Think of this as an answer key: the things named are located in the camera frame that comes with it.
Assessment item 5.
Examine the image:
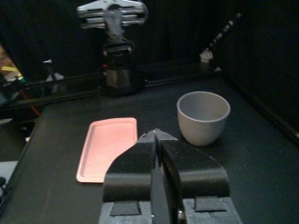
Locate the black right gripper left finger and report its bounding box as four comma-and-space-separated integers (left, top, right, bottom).
101, 129, 159, 224

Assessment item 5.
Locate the diagonal frame strut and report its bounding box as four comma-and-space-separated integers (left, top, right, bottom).
200, 11, 243, 64

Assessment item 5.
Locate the red cable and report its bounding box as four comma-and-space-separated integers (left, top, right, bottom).
17, 88, 42, 117

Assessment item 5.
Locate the pink rectangular plate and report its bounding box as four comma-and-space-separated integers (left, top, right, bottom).
74, 116, 139, 184

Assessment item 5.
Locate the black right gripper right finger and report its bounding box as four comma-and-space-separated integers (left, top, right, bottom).
153, 128, 243, 224

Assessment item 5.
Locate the grey cup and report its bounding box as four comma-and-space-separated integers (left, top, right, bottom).
175, 90, 231, 147

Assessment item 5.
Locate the black frame rail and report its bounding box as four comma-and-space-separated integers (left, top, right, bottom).
0, 62, 223, 113

